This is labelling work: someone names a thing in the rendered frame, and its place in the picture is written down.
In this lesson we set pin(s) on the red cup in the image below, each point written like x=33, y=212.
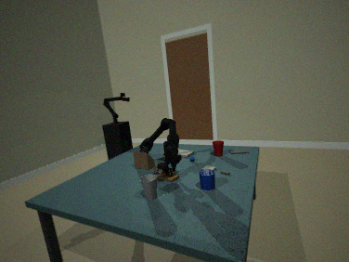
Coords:
x=218, y=147

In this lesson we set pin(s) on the blue cup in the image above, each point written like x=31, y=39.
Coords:
x=207, y=180

